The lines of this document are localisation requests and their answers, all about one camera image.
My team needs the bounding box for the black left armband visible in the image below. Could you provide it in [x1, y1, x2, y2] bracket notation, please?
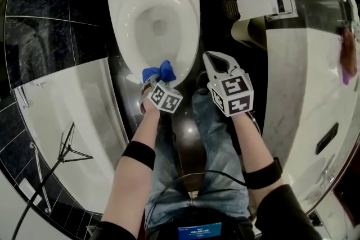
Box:
[122, 141, 156, 171]

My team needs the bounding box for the white sink basin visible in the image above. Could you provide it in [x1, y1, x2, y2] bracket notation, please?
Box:
[298, 157, 329, 203]

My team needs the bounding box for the black light stand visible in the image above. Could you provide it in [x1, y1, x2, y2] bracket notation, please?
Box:
[10, 122, 93, 240]

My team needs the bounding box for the white bathtub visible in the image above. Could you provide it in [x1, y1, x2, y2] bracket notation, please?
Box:
[11, 57, 130, 217]

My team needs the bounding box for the purple cloth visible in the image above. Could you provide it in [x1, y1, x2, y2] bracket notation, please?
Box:
[341, 67, 354, 85]

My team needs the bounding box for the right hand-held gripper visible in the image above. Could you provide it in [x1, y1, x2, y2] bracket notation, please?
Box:
[202, 51, 254, 117]

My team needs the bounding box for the person's left forearm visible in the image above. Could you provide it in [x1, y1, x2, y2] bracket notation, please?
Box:
[102, 108, 163, 231]

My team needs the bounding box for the black recorder with screen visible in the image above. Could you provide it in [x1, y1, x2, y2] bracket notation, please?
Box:
[177, 221, 223, 240]

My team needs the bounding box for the blue cloth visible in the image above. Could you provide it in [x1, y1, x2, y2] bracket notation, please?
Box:
[142, 60, 177, 85]

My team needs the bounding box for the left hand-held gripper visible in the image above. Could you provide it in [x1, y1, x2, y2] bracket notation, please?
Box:
[139, 75, 184, 116]

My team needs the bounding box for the white wall soap holder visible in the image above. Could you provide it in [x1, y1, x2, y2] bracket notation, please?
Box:
[19, 178, 43, 206]

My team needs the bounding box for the person's dark jacket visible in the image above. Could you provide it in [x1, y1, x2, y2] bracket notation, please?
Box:
[87, 184, 323, 240]

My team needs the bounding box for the chrome grab bar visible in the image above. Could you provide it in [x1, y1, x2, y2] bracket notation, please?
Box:
[29, 142, 53, 214]

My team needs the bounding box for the cream waste bin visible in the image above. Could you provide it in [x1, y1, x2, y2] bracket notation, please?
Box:
[231, 18, 267, 50]

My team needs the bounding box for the person's right forearm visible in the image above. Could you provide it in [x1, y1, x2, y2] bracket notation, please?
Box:
[232, 112, 284, 192]

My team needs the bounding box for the person's right shoe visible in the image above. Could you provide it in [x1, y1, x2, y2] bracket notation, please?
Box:
[196, 70, 209, 88]

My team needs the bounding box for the white toilet bowl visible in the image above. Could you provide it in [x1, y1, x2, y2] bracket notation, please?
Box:
[105, 0, 201, 88]

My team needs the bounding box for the black right armband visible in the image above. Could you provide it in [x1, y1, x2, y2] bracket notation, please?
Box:
[243, 157, 283, 191]

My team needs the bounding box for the black smartphone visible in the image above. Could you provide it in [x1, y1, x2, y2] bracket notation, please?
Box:
[314, 122, 340, 155]

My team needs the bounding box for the round metal floor drain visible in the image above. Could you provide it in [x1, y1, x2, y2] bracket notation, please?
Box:
[223, 0, 240, 19]

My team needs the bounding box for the white paper sheet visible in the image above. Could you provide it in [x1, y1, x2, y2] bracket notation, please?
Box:
[236, 0, 272, 22]

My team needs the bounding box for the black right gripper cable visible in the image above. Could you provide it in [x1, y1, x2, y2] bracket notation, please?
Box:
[146, 170, 248, 231]

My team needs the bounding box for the black armband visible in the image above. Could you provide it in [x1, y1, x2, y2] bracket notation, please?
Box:
[122, 141, 156, 171]
[243, 157, 283, 191]

